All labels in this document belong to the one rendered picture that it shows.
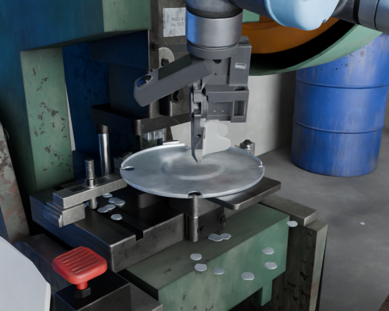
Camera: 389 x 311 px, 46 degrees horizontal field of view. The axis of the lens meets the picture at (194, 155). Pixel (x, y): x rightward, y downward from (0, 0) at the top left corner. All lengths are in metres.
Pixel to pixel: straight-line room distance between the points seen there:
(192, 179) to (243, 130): 2.31
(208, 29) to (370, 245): 1.86
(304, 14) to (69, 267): 0.44
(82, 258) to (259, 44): 0.72
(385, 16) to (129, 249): 0.56
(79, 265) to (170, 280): 0.21
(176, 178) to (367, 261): 1.46
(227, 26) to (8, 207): 0.70
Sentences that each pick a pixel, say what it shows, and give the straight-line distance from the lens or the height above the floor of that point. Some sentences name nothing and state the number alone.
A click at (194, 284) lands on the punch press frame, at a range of 0.88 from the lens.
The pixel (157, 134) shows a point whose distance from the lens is 0.99.
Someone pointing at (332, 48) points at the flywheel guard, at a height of 1.01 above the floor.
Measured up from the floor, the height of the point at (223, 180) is 0.78.
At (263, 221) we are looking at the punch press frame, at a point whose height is 0.65.
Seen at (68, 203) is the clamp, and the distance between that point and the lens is 0.91.
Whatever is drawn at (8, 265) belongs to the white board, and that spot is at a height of 0.55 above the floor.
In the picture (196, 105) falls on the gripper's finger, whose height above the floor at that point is 0.97.
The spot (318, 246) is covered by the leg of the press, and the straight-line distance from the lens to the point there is 1.10.
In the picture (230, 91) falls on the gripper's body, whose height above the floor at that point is 0.99.
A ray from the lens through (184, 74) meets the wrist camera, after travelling 0.64.
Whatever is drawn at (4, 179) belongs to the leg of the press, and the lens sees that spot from 1.11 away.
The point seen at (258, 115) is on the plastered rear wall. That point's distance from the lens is 3.27.
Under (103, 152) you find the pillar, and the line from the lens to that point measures 1.01.
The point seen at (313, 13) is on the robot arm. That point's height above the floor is 1.10.
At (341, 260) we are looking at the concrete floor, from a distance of 2.19.
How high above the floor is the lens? 1.12
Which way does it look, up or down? 20 degrees down
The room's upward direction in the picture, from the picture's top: straight up
